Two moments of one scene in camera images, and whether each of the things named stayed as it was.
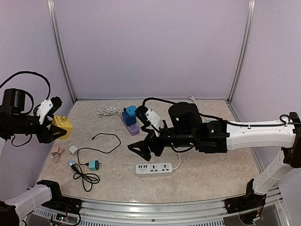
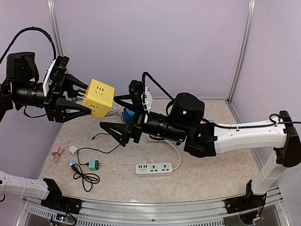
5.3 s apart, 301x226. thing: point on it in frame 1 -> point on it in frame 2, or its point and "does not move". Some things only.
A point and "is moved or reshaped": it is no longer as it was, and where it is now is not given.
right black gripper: [143, 145] -> [123, 128]
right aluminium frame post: [246, 36] does not move
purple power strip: [133, 129] is moved or reshaped
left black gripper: [45, 134] -> [58, 108]
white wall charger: [73, 149] does not move
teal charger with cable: [94, 165] does not move
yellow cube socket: [64, 122] -> [99, 98]
